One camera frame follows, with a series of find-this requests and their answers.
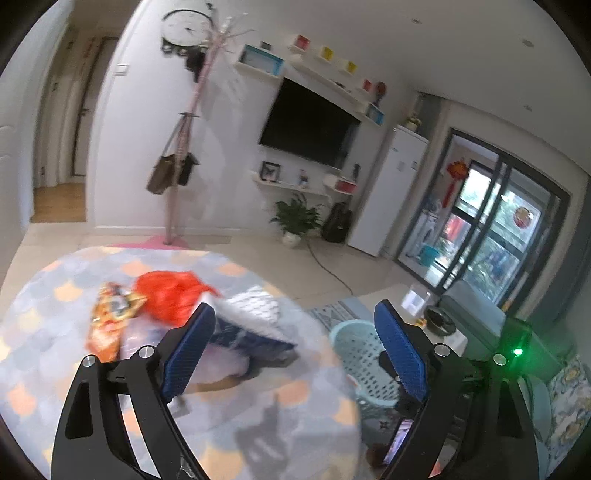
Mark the orange snack packet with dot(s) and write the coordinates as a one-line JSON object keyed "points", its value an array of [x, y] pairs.
{"points": [[111, 321]]}

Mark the small blue box shelf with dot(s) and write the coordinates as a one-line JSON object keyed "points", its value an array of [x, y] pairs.
{"points": [[375, 113]]}

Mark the green potted plant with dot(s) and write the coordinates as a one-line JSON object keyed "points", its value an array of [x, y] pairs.
{"points": [[295, 219]]}

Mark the clear white plastic bag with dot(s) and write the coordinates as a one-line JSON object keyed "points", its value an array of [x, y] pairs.
{"points": [[138, 339]]}

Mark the red hanging knot ornament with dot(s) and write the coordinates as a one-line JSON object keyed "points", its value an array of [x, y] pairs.
{"points": [[457, 174]]}

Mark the black wall television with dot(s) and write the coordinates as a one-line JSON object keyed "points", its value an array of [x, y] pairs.
{"points": [[308, 122]]}

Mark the hallway door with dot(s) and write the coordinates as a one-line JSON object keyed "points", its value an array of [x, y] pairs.
{"points": [[78, 134]]}

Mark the black backpack on floor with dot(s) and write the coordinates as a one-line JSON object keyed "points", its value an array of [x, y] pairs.
{"points": [[336, 224]]}

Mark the dark round ashtray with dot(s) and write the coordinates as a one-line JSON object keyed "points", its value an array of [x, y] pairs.
{"points": [[441, 318]]}

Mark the brown hanging bag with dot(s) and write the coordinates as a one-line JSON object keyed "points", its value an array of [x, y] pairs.
{"points": [[160, 174]]}

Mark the blue box wall shelf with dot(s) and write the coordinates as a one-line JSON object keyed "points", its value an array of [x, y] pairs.
{"points": [[261, 61]]}

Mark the low white wall shelf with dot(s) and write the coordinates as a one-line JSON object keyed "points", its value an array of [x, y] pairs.
{"points": [[295, 188]]}

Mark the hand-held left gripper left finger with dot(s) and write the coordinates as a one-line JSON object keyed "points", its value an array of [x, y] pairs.
{"points": [[188, 353]]}

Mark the smartphone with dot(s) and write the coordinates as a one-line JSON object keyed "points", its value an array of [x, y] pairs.
{"points": [[398, 438]]}

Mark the red and white box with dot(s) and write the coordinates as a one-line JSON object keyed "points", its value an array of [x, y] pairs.
{"points": [[344, 185]]}

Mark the light blue plastic basket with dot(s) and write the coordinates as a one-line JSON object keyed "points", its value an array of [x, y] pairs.
{"points": [[362, 353]]}

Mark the round red window sticker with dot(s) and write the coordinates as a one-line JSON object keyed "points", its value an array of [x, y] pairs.
{"points": [[524, 217]]}

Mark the grey sofa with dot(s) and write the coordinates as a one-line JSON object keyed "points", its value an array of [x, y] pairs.
{"points": [[480, 314]]}

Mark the white and navy clothing pile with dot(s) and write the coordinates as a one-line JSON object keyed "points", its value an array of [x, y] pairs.
{"points": [[254, 323]]}

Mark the yellow cube shelf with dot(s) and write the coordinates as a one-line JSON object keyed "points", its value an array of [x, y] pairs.
{"points": [[351, 67], [327, 53]]}

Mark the black picture frame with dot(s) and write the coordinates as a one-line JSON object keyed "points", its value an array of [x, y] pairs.
{"points": [[270, 171]]}

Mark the small red cube shelf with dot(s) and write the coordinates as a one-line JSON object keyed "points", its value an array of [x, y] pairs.
{"points": [[367, 86]]}

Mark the white washing machine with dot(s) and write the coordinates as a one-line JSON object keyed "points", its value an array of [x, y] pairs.
{"points": [[429, 228]]}

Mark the dark framed glass door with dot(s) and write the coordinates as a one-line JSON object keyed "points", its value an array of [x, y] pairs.
{"points": [[503, 221]]}

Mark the round wall clock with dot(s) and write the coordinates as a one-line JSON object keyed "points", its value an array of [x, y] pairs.
{"points": [[187, 25]]}

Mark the long white wall shelf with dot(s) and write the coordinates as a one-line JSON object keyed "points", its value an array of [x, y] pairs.
{"points": [[332, 85]]}

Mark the patterned blue rug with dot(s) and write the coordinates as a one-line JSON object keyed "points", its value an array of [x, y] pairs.
{"points": [[330, 314]]}

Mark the white light switch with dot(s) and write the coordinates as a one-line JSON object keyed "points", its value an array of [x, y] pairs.
{"points": [[122, 69]]}

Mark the blue bucket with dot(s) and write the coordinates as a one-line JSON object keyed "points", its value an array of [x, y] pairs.
{"points": [[427, 254]]}

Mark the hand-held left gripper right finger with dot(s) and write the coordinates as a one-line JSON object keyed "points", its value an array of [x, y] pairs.
{"points": [[400, 357]]}

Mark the pink coat rack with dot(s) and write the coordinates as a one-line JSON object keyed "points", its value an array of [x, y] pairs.
{"points": [[191, 134]]}

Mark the small white box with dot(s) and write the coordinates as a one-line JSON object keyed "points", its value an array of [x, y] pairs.
{"points": [[415, 300]]}

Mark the floral patterned cushion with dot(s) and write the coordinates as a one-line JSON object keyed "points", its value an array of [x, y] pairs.
{"points": [[569, 406]]}

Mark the white coffee table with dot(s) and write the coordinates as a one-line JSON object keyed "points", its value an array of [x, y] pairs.
{"points": [[438, 334]]}

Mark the black hanging bag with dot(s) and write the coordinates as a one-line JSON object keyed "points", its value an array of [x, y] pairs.
{"points": [[187, 168]]}

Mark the flowers in pot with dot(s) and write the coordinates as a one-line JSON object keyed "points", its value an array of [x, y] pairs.
{"points": [[412, 121]]}

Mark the red plastic bag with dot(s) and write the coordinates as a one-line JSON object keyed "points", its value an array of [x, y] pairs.
{"points": [[173, 293]]}

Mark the white refrigerator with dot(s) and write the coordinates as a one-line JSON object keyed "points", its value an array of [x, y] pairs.
{"points": [[390, 191]]}

